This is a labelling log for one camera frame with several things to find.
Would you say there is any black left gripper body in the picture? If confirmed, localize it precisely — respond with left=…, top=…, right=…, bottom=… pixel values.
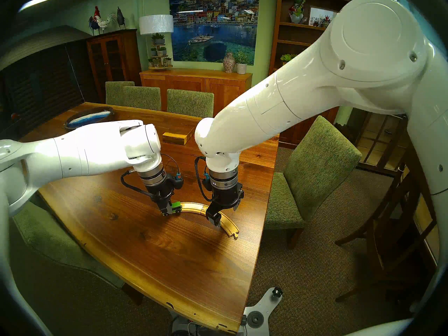
left=149, top=175, right=175, bottom=204

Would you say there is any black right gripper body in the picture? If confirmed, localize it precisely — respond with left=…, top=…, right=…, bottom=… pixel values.
left=206, top=185, right=244, bottom=213

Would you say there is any curved wooden track piece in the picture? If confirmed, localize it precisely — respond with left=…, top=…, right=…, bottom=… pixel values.
left=177, top=202, right=210, bottom=215
left=206, top=208, right=240, bottom=239

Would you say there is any grey robot base leg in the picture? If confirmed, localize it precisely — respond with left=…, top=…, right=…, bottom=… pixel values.
left=241, top=287, right=283, bottom=336

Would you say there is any rectangular wooden block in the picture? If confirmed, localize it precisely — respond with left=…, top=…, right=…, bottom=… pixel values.
left=162, top=125, right=196, bottom=146

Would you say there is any green upholstered chair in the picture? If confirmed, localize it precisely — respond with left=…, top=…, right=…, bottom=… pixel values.
left=12, top=202, right=126, bottom=290
left=167, top=89, right=215, bottom=119
left=105, top=81, right=135, bottom=106
left=122, top=86, right=162, bottom=111
left=264, top=115, right=363, bottom=250

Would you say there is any oval wooden tray blue inlay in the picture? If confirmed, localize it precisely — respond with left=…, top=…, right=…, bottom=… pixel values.
left=64, top=106, right=115, bottom=130

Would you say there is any light wooden sideboard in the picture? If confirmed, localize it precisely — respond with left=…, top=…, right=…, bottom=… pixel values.
left=139, top=68, right=253, bottom=122

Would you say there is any plant in white pot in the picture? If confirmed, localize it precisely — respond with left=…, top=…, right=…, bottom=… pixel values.
left=234, top=50, right=250, bottom=75

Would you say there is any tiered stand with plants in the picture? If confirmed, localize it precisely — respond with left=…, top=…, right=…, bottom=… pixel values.
left=148, top=33, right=173, bottom=71

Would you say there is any dark wooden glass-door cabinet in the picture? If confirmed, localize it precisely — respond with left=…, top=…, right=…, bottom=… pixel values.
left=86, top=29, right=142, bottom=103

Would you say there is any dark wooden chair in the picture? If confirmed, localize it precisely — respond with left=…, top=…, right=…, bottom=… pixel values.
left=334, top=143, right=438, bottom=304

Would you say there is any dark window blind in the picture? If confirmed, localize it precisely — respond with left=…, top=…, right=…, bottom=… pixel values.
left=0, top=26, right=92, bottom=145

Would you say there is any white drum lamp shade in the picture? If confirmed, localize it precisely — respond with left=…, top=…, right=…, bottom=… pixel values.
left=139, top=14, right=174, bottom=35

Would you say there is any dark wooden bookshelf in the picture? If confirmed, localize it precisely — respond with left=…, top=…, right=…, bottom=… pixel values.
left=268, top=0, right=364, bottom=150

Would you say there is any white rooster figurine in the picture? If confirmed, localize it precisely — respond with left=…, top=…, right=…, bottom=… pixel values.
left=93, top=6, right=117, bottom=34

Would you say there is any colourful ceramic figurine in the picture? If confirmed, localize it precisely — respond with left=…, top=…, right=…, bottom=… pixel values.
left=289, top=0, right=307, bottom=23

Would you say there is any framed text sign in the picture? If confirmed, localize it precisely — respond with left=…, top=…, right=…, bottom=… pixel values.
left=308, top=6, right=339, bottom=28

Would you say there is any ceiling light panel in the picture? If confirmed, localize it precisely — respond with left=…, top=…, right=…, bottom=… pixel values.
left=19, top=0, right=57, bottom=12

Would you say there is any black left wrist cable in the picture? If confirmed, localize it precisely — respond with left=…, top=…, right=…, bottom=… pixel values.
left=121, top=153, right=184, bottom=201

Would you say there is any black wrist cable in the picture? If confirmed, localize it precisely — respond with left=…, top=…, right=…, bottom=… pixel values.
left=121, top=153, right=184, bottom=201
left=194, top=156, right=214, bottom=202

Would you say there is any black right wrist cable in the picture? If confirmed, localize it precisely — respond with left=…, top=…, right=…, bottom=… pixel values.
left=194, top=156, right=214, bottom=202

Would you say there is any harbour town wall picture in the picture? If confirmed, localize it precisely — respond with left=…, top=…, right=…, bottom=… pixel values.
left=169, top=0, right=260, bottom=66

